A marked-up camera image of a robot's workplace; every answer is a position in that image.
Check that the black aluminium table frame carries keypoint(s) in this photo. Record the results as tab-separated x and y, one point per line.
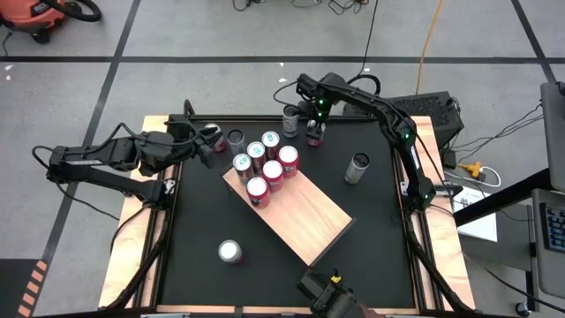
148	262

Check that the black computer case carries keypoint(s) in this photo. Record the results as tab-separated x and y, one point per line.
437	110

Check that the red soda can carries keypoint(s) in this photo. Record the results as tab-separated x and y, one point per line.
257	186

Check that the black caster wheel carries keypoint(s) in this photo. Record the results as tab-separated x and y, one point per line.
522	308

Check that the white paper sheet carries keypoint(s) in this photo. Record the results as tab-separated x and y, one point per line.
481	225

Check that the grey desk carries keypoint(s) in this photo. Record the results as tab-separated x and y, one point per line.
549	274

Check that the black metal beam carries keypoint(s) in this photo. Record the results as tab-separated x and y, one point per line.
507	197

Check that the wooden shelf with black frame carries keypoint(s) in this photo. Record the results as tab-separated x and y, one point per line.
304	216

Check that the black keyboard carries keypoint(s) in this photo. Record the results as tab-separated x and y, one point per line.
556	227

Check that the white Celsius can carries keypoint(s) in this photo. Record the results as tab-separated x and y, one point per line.
290	121

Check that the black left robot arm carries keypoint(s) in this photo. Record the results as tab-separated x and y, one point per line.
110	152

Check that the small yellow tag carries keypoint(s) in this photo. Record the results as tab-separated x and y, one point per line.
336	279

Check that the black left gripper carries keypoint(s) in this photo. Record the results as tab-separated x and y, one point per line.
190	142

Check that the grey computer monitor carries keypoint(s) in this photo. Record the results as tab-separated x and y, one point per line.
555	132

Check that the orange shop vacuum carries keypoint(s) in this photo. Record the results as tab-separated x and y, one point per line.
26	13

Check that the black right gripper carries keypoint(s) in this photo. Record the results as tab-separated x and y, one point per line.
318	112

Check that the silver can with dark top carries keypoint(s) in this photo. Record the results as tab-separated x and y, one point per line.
236	138

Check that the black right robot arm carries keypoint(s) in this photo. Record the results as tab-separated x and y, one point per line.
379	110

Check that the tall silver can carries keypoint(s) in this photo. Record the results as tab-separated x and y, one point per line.
356	168

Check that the pink and white can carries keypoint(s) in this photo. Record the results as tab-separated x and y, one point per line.
314	140
219	143
229	250

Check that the black handheld device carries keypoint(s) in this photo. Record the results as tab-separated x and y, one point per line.
326	296

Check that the silver blue slim can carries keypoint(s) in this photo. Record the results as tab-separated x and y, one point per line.
270	138
242	162
256	150

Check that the small yellow object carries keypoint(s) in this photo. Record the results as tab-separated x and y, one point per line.
471	168

